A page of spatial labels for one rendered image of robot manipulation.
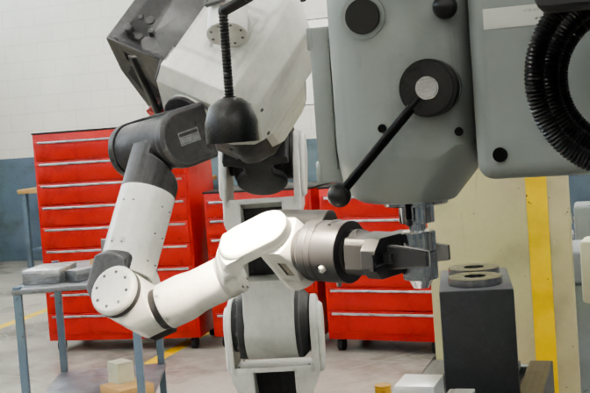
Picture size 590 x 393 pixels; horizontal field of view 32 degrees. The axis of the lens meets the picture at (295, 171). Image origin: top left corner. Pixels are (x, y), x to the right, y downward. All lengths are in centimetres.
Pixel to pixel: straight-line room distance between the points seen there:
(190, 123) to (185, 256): 491
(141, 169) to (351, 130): 47
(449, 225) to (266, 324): 118
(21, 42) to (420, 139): 1117
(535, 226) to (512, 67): 189
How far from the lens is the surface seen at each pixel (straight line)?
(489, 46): 124
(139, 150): 168
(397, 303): 609
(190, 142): 168
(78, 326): 695
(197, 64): 174
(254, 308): 207
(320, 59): 139
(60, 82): 1206
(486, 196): 311
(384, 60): 129
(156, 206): 164
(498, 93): 124
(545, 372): 193
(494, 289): 171
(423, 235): 137
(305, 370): 211
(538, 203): 309
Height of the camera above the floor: 143
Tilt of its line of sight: 3 degrees down
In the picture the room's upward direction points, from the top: 4 degrees counter-clockwise
